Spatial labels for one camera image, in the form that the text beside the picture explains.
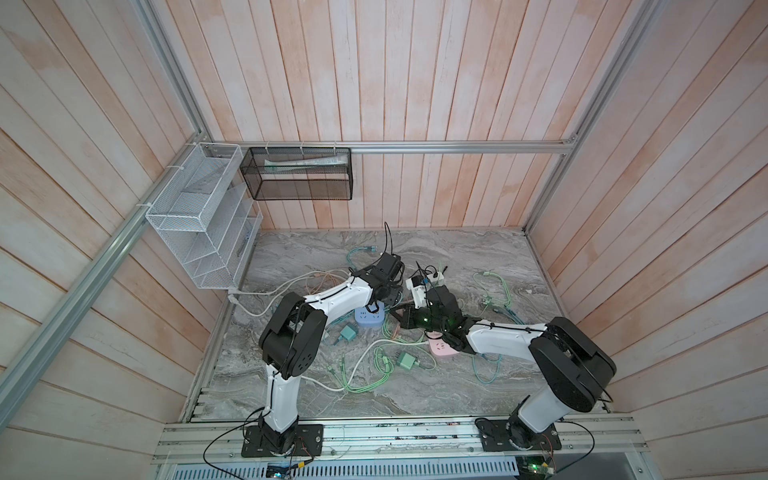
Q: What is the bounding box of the black mesh basket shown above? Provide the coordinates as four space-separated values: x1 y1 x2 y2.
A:
240 146 354 201

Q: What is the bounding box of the white wire mesh shelf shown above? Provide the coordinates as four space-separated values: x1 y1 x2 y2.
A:
146 143 263 290

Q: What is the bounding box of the light green usb cable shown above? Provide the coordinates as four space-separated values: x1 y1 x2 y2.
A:
326 317 439 394

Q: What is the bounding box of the green charger plug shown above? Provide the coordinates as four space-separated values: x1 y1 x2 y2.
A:
397 351 419 371

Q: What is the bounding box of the aluminium frame rail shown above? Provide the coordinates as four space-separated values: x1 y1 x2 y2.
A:
221 140 575 154

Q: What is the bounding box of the white power strip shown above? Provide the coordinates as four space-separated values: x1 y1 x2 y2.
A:
421 270 445 289

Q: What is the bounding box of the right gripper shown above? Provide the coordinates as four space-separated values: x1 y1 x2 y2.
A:
389 301 447 335

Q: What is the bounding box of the white power cord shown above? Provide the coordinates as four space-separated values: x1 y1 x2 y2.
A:
226 269 430 394

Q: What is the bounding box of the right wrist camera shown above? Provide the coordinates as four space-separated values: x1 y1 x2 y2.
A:
405 274 427 309

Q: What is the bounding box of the blue power strip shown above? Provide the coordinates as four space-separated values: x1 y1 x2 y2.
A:
354 301 387 328

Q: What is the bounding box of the green multi-head cable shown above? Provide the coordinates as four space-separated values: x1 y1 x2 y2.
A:
473 271 526 325

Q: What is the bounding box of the pink power strip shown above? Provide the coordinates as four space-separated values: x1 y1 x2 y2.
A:
428 339 459 357

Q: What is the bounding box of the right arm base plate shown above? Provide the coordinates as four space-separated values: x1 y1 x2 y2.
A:
474 417 562 452

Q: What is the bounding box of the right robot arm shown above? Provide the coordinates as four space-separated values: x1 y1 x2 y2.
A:
391 286 617 450

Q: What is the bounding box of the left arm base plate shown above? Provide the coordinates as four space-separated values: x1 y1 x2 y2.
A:
241 422 324 458

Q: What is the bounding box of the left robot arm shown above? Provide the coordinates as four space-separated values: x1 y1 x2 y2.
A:
259 252 405 435

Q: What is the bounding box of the teal usb cable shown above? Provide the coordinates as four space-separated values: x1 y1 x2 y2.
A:
346 245 379 271

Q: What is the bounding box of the teal plug from blue strip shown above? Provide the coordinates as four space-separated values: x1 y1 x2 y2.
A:
335 324 358 344

